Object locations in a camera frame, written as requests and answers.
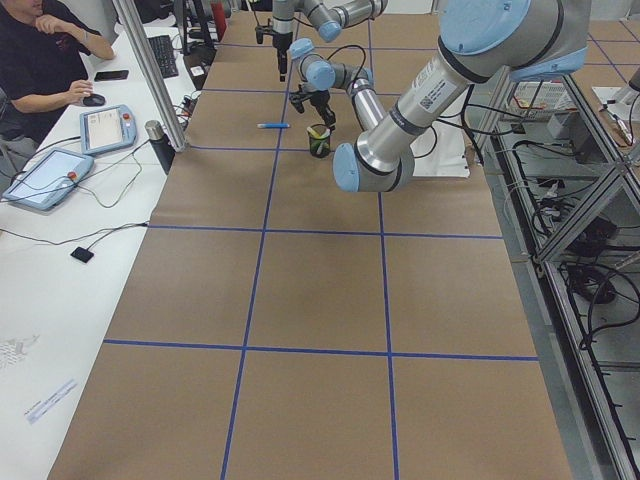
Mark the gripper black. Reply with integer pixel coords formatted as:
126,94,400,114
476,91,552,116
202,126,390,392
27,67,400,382
273,32,291,82
289,83,336,130

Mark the blue marker pen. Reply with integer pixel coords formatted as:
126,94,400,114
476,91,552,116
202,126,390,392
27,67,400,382
256,122,290,129

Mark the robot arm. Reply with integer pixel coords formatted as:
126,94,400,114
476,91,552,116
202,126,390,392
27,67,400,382
267,0,388,82
289,1,592,192

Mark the yellow highlighter pen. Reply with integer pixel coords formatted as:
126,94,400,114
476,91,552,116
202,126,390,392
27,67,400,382
307,126,326,140

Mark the black mesh pen cup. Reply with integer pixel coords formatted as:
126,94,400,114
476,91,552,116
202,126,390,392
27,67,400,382
307,124,331,159

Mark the black keyboard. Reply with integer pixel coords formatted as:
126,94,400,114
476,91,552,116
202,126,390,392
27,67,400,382
147,35,179,78

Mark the dark water bottle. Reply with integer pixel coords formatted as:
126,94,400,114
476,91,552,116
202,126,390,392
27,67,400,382
145,120,175,175

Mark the black smartphone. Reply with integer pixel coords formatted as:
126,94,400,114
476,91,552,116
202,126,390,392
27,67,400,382
94,70,129,82

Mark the teach pendant far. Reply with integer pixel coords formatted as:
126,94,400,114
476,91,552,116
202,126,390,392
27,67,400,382
79,104,138,155

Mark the teach pendant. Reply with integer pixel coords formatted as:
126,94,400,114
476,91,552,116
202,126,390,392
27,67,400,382
79,104,138,155
2,148,94,211

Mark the black computer mouse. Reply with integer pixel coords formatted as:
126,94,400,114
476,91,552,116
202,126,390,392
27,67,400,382
82,94,106,107

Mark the seated person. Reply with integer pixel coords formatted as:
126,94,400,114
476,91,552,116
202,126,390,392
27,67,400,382
1,1,115,143

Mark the teach pendant near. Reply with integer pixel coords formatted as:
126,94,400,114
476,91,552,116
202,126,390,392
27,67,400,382
2,148,94,211

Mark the small black puck device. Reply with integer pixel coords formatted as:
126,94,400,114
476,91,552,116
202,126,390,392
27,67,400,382
70,246,94,264

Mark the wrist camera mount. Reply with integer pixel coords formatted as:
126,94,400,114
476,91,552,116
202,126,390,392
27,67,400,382
255,24,274,45

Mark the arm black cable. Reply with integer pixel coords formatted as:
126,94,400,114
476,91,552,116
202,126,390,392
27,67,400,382
327,43,374,89

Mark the aluminium frame post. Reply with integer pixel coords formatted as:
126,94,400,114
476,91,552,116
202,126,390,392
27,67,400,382
112,0,187,152

